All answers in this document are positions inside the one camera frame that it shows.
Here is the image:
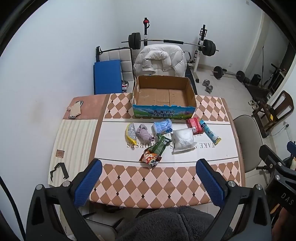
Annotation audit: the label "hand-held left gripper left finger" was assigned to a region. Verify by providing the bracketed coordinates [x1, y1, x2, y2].
[26, 159, 103, 241]

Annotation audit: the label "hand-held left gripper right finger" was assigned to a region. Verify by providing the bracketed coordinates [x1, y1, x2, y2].
[196, 159, 272, 241]

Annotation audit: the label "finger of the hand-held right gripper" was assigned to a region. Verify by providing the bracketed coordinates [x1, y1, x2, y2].
[259, 145, 290, 172]
[287, 140, 296, 159]

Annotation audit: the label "patterned table cover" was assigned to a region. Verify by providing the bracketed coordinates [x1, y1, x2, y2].
[47, 93, 246, 206]

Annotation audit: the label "beige round chair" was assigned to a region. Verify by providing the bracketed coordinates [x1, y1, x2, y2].
[233, 115, 264, 173]

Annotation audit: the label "dark wooden chair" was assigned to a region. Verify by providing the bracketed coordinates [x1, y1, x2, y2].
[252, 90, 295, 137]

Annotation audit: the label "blue tube packet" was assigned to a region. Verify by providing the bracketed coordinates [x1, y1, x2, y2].
[199, 119, 222, 146]

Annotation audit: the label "white plastic bag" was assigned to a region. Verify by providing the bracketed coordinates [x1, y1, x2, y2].
[171, 128, 195, 153]

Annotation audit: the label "grey fleece clothing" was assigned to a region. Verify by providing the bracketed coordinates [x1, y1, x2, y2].
[120, 206, 232, 241]

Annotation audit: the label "red packet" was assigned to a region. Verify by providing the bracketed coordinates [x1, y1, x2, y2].
[186, 117, 204, 135]

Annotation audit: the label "green snack packet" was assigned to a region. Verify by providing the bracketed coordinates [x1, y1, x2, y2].
[151, 134, 172, 156]

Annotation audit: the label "orange snack packet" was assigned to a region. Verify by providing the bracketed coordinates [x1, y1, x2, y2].
[138, 149, 162, 171]

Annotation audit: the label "yellow sponge with silver scrubber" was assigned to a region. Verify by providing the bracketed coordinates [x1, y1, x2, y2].
[126, 122, 137, 143]

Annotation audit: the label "purple cloth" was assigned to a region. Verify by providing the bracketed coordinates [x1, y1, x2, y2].
[136, 124, 155, 144]

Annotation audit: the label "small cardboard piece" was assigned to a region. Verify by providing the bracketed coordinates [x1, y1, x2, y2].
[69, 102, 82, 118]

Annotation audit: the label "blue face mask packet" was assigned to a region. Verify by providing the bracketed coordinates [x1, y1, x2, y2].
[152, 119, 174, 135]

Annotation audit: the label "black weight plates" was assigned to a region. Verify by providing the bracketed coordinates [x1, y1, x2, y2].
[251, 73, 262, 86]

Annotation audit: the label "black phone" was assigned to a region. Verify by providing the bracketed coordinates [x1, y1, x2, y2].
[68, 100, 84, 120]

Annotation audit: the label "open cardboard box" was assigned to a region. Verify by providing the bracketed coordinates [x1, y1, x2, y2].
[132, 75, 197, 120]

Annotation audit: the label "short barbell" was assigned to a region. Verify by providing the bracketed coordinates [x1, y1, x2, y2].
[212, 66, 246, 82]

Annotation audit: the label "blue folded mat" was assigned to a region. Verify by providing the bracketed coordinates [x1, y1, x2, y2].
[93, 60, 123, 95]

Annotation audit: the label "white padded chair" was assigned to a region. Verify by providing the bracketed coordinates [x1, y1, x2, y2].
[98, 47, 135, 92]

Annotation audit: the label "white weight bench rack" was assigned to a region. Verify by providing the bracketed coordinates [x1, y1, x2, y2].
[142, 17, 208, 83]

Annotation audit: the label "white puffer jacket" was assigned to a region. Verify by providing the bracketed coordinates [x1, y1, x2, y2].
[134, 44, 187, 78]

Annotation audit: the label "barbell with black plates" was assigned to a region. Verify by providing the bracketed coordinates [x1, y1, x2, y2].
[121, 32, 219, 57]

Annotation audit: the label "black plastic bracket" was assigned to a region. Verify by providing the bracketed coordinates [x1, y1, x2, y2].
[49, 162, 69, 182]

